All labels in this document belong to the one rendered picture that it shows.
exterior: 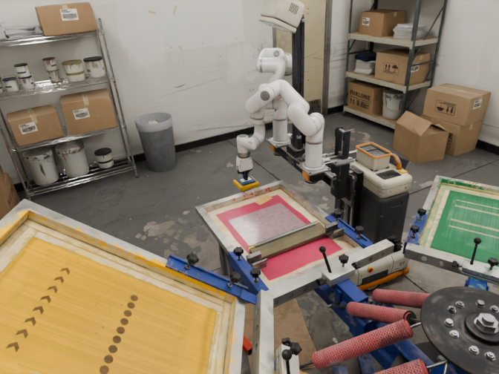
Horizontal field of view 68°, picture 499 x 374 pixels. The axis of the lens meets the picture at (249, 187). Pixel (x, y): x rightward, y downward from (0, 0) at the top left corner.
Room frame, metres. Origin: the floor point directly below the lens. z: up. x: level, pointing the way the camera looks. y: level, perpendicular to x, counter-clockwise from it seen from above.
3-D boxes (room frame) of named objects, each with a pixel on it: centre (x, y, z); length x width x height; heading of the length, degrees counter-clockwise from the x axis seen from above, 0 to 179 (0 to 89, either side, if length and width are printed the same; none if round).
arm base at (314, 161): (1.93, -0.39, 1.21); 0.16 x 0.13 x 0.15; 110
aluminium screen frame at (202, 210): (1.57, -0.11, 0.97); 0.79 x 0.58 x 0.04; 25
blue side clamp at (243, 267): (1.23, 0.03, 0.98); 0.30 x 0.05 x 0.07; 25
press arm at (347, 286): (1.06, -0.36, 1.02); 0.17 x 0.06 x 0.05; 25
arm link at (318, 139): (1.91, -0.37, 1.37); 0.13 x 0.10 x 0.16; 152
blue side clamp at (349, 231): (1.47, -0.47, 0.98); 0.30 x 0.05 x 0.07; 25
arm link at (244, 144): (2.10, -0.01, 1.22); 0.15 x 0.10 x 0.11; 62
